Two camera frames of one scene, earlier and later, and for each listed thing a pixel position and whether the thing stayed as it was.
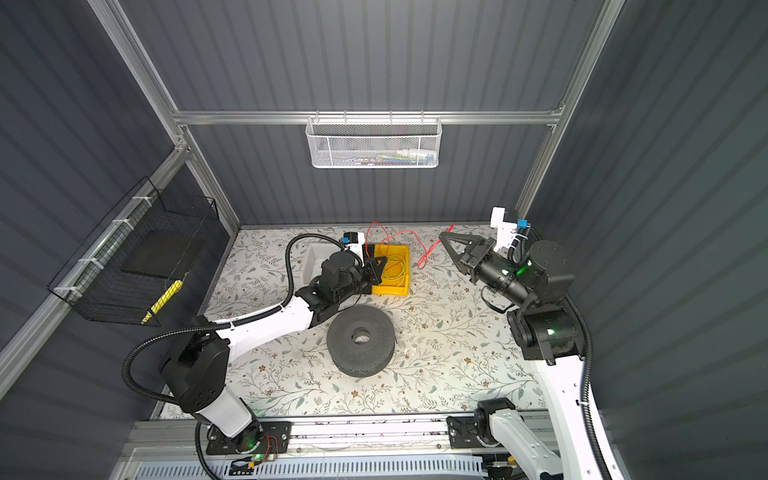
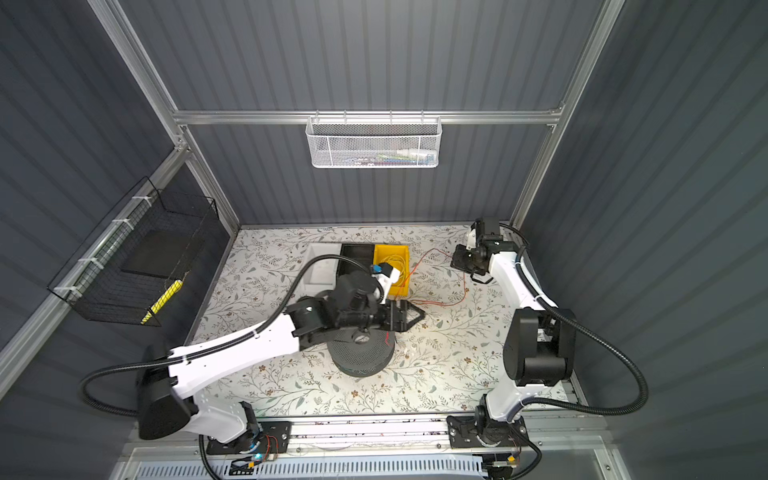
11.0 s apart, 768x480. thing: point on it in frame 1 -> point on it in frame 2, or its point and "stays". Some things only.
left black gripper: (374, 272) -> (400, 323)
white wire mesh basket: (374, 142) stays
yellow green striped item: (169, 293) stays
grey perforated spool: (361, 360) stays
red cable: (369, 229) -> (428, 303)
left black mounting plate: (275, 439) stays
